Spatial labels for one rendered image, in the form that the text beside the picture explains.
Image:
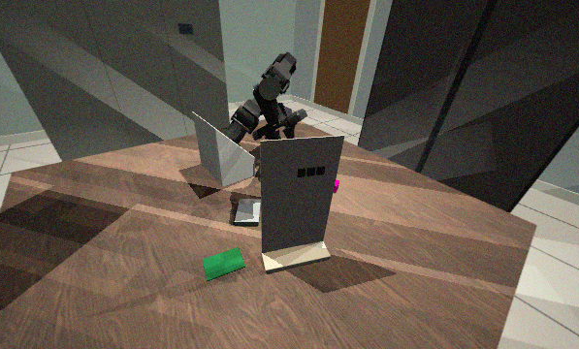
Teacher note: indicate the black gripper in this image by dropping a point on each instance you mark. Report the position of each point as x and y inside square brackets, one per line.
[273, 115]

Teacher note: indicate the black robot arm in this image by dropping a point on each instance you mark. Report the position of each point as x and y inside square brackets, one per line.
[275, 80]

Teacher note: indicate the dark grey panel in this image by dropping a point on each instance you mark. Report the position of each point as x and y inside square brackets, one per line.
[298, 178]

